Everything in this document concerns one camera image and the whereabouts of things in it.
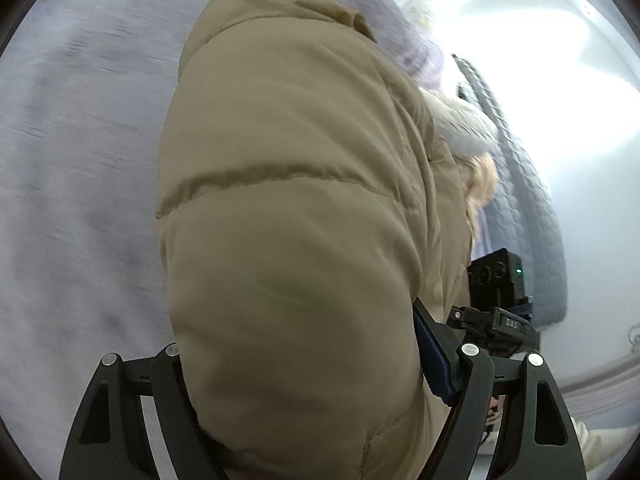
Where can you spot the grey quilted blanket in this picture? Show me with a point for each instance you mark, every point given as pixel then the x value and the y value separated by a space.
pixel 530 200

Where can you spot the person's right hand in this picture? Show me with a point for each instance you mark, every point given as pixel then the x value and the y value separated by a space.
pixel 493 410

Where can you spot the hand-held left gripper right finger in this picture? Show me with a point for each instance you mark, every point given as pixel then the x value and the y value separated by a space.
pixel 435 355

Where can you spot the cream fluffy garment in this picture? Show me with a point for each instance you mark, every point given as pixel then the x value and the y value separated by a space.
pixel 465 130

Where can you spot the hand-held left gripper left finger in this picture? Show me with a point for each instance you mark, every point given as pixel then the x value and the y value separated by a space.
pixel 165 385

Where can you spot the lavender bed cover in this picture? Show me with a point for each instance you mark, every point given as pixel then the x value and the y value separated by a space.
pixel 75 160

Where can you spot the beige puffer jacket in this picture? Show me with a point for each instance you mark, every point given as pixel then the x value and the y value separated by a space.
pixel 300 210

